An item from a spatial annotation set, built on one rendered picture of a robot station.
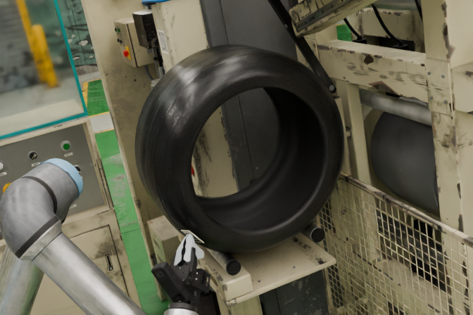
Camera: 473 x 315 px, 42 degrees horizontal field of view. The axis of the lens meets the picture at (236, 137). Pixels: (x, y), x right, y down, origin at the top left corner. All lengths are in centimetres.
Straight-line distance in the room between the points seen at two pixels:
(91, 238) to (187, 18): 95
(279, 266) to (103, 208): 80
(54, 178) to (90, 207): 100
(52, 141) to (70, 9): 847
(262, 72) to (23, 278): 80
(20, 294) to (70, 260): 33
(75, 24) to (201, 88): 922
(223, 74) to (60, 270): 65
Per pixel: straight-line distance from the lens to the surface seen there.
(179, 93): 163
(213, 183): 210
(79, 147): 236
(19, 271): 161
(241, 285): 183
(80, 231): 242
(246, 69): 165
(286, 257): 199
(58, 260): 136
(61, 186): 145
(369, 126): 257
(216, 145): 206
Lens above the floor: 180
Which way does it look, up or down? 18 degrees down
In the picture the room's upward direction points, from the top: 11 degrees counter-clockwise
